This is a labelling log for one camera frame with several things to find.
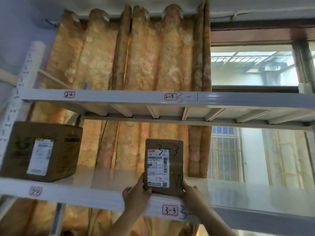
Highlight person's right hand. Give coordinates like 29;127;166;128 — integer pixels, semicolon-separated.
179;180;210;216

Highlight person's left hand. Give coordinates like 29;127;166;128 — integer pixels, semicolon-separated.
122;173;152;216

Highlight small brown cardboard parcel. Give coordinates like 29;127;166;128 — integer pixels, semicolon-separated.
143;138;184;197

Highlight person's right forearm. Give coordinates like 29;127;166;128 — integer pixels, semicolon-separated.
193;205;238;236

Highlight person's left forearm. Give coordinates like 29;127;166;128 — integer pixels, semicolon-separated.
105;209;145;236

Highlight white metal shelving rack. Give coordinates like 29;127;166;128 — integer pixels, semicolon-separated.
0;41;315;236

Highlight large brown cardboard box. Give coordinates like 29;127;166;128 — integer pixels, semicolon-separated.
0;121;83;183

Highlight orange floral curtain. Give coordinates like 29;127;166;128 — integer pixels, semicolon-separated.
15;0;212;236

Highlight dark framed window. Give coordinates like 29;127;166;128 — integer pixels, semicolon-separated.
208;21;315;189

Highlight white curtain rod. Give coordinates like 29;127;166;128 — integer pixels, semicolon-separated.
45;10;237;24

